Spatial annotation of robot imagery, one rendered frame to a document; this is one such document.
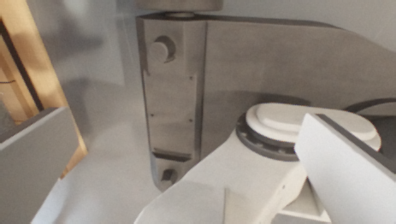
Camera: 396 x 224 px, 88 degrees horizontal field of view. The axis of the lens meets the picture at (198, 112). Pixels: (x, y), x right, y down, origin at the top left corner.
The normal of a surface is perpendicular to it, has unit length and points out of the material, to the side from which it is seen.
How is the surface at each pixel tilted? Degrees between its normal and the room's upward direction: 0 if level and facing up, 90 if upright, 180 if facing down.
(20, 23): 0
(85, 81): 0
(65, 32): 0
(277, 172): 90
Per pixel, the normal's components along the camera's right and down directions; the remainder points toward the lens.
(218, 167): 0.04, -0.87
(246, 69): -0.19, 0.48
